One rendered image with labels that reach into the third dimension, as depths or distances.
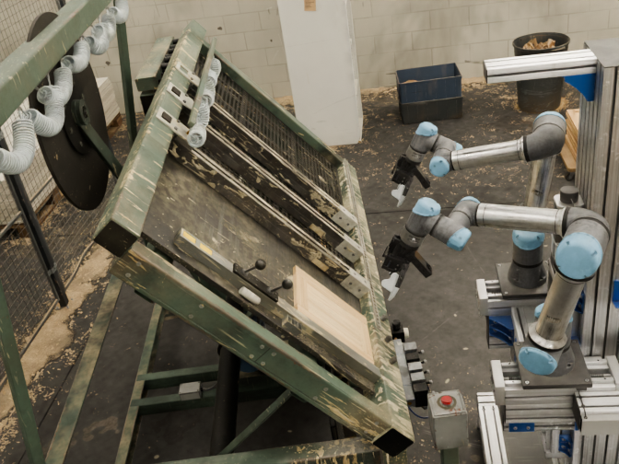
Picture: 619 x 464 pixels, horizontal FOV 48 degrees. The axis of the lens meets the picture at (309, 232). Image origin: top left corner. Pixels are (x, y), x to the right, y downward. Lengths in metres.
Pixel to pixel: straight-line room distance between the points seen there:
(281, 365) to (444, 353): 1.97
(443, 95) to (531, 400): 4.69
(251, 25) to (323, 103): 1.70
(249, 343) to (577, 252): 1.01
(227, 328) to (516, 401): 1.05
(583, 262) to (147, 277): 1.24
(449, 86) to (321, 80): 1.27
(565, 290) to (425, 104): 4.93
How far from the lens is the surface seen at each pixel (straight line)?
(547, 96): 6.96
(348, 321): 2.84
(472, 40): 7.83
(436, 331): 4.27
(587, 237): 2.03
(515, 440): 3.41
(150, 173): 2.34
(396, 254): 2.27
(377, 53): 7.82
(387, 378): 2.70
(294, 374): 2.32
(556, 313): 2.19
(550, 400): 2.60
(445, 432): 2.58
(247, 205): 2.83
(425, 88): 6.85
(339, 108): 6.54
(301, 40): 6.36
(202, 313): 2.16
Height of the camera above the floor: 2.76
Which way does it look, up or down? 31 degrees down
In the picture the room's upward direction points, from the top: 10 degrees counter-clockwise
